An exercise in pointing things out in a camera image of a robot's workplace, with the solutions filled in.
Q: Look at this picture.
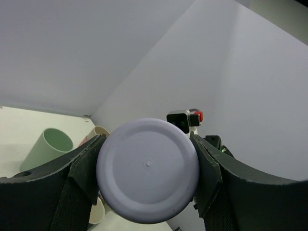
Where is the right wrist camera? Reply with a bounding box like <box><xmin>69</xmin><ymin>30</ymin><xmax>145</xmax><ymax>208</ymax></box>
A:
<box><xmin>167</xmin><ymin>108</ymin><xmax>204</xmax><ymax>136</ymax></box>

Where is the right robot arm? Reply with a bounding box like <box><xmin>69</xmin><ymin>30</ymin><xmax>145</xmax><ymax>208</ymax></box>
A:
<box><xmin>204</xmin><ymin>135</ymin><xmax>234</xmax><ymax>157</ymax></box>

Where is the light green plastic cup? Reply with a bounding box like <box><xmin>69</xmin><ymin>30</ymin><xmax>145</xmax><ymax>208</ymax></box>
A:
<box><xmin>20</xmin><ymin>128</ymin><xmax>73</xmax><ymax>172</ymax></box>

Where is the lavender plastic cup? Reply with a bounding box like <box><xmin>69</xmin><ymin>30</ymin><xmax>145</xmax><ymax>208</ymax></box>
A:
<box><xmin>96</xmin><ymin>118</ymin><xmax>199</xmax><ymax>224</ymax></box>

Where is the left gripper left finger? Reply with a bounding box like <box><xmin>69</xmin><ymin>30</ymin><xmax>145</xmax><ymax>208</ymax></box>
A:
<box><xmin>0</xmin><ymin>135</ymin><xmax>106</xmax><ymax>231</ymax></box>

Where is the cream painted ceramic mug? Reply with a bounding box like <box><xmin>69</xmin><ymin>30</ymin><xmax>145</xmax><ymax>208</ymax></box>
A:
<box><xmin>89</xmin><ymin>197</ymin><xmax>105</xmax><ymax>225</ymax></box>

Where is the beige plastic cup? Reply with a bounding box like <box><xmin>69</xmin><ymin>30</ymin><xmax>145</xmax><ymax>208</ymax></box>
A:
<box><xmin>87</xmin><ymin>126</ymin><xmax>110</xmax><ymax>140</ymax></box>

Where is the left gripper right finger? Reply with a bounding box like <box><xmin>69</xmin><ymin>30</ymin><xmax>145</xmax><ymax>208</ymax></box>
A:
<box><xmin>190</xmin><ymin>134</ymin><xmax>308</xmax><ymax>231</ymax></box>

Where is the pink plastic cup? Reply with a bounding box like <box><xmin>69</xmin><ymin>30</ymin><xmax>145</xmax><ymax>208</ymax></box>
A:
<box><xmin>79</xmin><ymin>136</ymin><xmax>88</xmax><ymax>146</ymax></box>

